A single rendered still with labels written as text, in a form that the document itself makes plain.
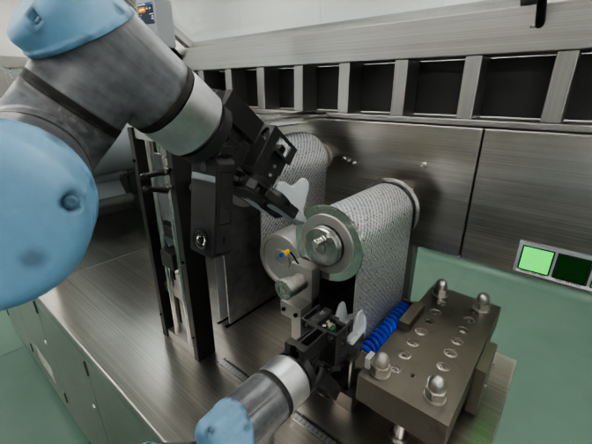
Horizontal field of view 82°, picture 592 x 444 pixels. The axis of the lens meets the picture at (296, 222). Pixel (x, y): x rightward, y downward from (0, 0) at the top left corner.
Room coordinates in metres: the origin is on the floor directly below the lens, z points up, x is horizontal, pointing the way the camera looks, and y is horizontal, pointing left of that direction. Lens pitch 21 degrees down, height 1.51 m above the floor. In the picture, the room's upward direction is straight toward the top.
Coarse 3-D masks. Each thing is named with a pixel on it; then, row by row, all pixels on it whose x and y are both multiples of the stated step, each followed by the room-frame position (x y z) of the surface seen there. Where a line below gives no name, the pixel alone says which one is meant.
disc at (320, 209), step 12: (324, 204) 0.57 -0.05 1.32; (336, 216) 0.55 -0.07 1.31; (300, 228) 0.60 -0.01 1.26; (348, 228) 0.53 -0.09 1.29; (300, 240) 0.60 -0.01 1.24; (360, 240) 0.52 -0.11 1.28; (300, 252) 0.60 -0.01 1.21; (360, 252) 0.52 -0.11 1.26; (360, 264) 0.52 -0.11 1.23; (324, 276) 0.56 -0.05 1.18; (336, 276) 0.55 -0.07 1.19; (348, 276) 0.53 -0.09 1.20
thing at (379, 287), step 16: (384, 256) 0.61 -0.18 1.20; (400, 256) 0.68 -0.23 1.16; (368, 272) 0.56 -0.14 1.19; (384, 272) 0.62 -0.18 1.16; (400, 272) 0.69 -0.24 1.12; (368, 288) 0.57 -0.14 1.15; (384, 288) 0.63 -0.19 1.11; (400, 288) 0.70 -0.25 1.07; (368, 304) 0.57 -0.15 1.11; (384, 304) 0.63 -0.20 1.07; (368, 320) 0.58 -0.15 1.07; (368, 336) 0.58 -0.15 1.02
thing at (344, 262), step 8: (312, 216) 0.58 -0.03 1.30; (320, 216) 0.57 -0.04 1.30; (328, 216) 0.56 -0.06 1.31; (312, 224) 0.58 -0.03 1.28; (320, 224) 0.57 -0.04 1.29; (328, 224) 0.56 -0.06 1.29; (336, 224) 0.55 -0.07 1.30; (304, 232) 0.59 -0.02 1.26; (344, 232) 0.53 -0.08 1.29; (304, 240) 0.59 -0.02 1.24; (344, 240) 0.53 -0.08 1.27; (304, 248) 0.59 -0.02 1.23; (344, 248) 0.53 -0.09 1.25; (352, 248) 0.52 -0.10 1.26; (344, 256) 0.53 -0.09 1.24; (352, 256) 0.52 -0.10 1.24; (336, 264) 0.54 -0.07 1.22; (344, 264) 0.53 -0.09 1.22; (328, 272) 0.55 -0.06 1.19; (336, 272) 0.54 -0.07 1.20
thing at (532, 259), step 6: (522, 252) 0.64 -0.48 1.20; (528, 252) 0.63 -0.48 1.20; (534, 252) 0.62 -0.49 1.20; (540, 252) 0.62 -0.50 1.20; (546, 252) 0.61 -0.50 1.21; (522, 258) 0.63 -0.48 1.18; (528, 258) 0.63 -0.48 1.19; (534, 258) 0.62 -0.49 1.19; (540, 258) 0.62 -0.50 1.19; (546, 258) 0.61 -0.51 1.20; (522, 264) 0.63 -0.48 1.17; (528, 264) 0.63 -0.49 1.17; (534, 264) 0.62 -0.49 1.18; (540, 264) 0.61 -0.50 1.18; (546, 264) 0.61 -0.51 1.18; (534, 270) 0.62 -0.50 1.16; (540, 270) 0.61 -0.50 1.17; (546, 270) 0.61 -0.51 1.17
